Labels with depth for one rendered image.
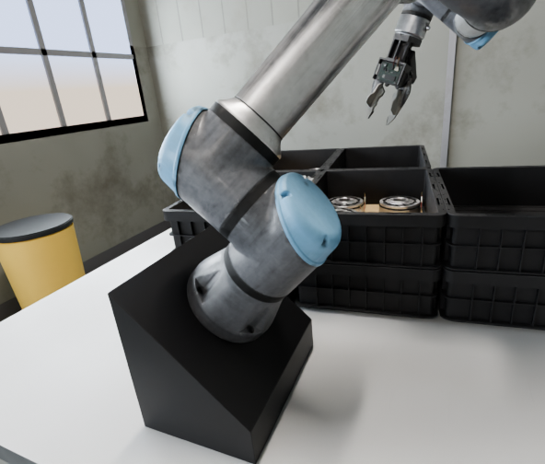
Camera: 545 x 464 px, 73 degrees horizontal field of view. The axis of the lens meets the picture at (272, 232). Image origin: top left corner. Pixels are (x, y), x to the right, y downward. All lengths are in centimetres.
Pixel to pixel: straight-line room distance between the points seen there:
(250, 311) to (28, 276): 180
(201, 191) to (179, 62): 300
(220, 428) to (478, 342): 48
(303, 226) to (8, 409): 60
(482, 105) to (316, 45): 232
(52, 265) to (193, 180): 178
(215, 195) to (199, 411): 29
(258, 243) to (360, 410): 31
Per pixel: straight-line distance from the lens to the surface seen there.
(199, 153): 48
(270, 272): 48
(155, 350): 54
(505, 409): 69
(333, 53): 52
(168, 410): 60
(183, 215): 85
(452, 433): 63
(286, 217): 44
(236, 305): 53
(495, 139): 281
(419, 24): 108
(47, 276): 223
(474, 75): 277
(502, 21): 65
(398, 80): 105
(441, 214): 73
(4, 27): 287
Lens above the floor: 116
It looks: 21 degrees down
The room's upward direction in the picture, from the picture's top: 5 degrees counter-clockwise
